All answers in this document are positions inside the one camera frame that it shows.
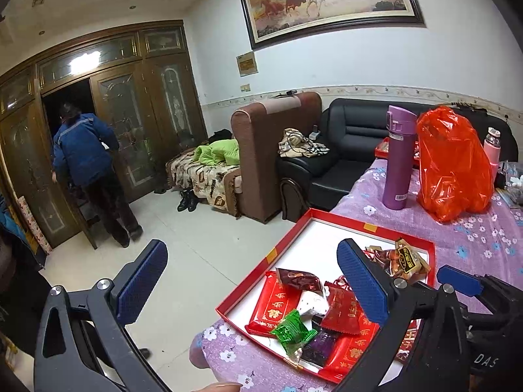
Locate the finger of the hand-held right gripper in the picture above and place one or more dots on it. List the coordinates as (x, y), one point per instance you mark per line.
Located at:
(457, 279)

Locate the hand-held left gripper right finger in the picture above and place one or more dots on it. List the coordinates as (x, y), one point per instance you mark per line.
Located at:
(361, 281)

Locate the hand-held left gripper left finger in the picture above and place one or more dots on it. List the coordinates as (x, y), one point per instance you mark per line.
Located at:
(141, 281)

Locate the red gift box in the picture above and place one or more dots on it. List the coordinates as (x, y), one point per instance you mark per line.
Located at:
(310, 245)

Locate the dark red snack packet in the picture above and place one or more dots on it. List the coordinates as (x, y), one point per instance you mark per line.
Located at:
(298, 281)

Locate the dark purple snack packet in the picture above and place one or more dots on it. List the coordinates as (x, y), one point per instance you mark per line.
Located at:
(320, 347)

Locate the person's left hand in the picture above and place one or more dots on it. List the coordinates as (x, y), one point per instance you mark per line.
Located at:
(220, 387)

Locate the red printed snack packet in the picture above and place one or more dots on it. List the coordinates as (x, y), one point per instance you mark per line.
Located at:
(341, 310)

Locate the gold brown snack packet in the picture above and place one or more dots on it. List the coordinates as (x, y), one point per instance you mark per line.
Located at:
(408, 259)

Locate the white pink-edged snack packet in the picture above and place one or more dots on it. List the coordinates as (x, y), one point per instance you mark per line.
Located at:
(312, 302)

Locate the large red gold-print packet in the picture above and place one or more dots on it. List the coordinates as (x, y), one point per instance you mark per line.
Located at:
(269, 306)
(351, 355)

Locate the green snack packet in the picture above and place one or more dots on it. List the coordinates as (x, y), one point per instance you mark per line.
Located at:
(292, 326)

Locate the black boot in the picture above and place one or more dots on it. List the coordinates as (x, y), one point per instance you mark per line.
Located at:
(193, 202)
(182, 202)

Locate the red plastic bag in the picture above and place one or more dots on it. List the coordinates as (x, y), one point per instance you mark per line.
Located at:
(453, 163)

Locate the long patterned gift box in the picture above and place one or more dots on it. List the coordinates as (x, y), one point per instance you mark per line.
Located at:
(34, 228)

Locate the patterned beige blanket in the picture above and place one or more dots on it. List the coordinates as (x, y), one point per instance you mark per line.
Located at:
(204, 179)

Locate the dark hanging clothes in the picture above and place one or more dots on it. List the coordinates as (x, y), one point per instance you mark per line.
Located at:
(16, 273)

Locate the purple thermos bottle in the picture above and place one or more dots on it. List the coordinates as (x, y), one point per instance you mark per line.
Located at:
(398, 155)

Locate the pink bottle with knitted sleeve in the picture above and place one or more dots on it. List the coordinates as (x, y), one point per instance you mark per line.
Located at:
(492, 151)

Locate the beige plaid cloth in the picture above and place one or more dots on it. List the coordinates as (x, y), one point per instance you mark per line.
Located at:
(302, 145)

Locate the green jacket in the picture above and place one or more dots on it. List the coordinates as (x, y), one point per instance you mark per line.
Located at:
(216, 151)

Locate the black leather sofa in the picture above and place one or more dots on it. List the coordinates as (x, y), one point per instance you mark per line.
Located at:
(351, 130)

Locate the small grey device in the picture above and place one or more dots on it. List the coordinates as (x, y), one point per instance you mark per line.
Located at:
(314, 134)

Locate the brown armchair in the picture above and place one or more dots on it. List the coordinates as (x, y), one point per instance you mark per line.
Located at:
(261, 151)

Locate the black cloth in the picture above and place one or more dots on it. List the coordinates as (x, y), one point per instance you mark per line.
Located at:
(222, 135)

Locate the wooden cabinet with glass doors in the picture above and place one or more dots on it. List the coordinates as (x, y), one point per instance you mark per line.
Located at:
(135, 102)

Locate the framed horse painting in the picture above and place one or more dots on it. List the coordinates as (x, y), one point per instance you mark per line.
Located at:
(327, 0)

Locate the small yellow wall plaque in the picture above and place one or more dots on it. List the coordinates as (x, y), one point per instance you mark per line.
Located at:
(247, 64)

